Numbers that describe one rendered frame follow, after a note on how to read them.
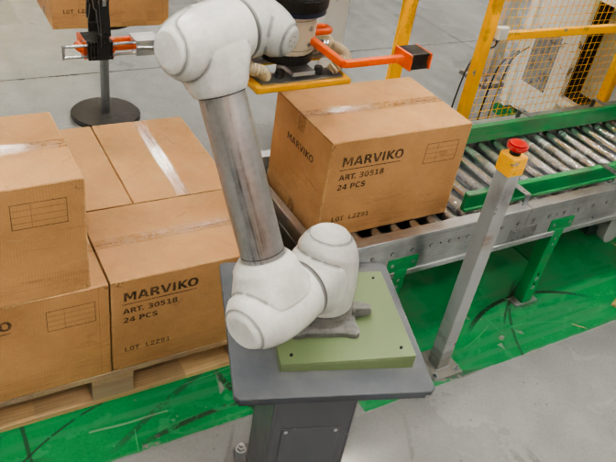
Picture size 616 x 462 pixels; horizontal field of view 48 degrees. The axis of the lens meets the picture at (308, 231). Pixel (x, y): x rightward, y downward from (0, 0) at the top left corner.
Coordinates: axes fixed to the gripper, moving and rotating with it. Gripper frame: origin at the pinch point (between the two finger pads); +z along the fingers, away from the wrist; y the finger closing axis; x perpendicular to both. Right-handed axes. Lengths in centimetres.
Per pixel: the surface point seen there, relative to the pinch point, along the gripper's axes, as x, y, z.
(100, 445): 14, -37, 124
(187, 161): -45, 43, 70
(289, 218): -62, -13, 63
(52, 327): 22, -19, 83
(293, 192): -69, -2, 60
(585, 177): -205, -25, 64
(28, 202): 24.9, -18.8, 34.9
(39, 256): 24, -19, 54
